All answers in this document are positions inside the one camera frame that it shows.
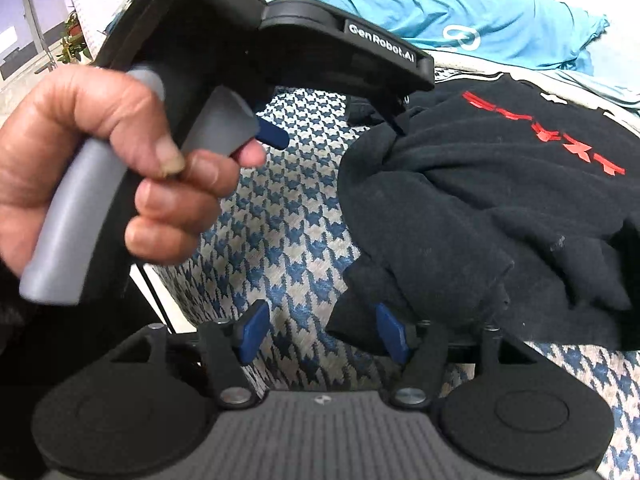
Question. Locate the black t-shirt with red print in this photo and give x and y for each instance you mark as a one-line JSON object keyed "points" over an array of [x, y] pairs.
{"points": [[475, 200]]}

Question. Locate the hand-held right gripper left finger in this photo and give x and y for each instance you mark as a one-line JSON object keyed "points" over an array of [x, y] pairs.
{"points": [[252, 330]]}

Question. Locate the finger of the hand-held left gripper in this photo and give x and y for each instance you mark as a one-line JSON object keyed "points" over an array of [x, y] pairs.
{"points": [[395, 115], [272, 135]]}

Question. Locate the potted plant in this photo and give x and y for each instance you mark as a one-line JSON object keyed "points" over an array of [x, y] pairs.
{"points": [[75, 40]]}

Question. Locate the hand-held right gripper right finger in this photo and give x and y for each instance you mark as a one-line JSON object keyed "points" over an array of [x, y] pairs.
{"points": [[392, 330]]}

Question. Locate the person's left hand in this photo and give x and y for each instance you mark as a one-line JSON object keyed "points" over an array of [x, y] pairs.
{"points": [[75, 125]]}

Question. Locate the blue airplane print cover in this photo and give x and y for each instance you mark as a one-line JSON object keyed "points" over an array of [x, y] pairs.
{"points": [[475, 15]]}

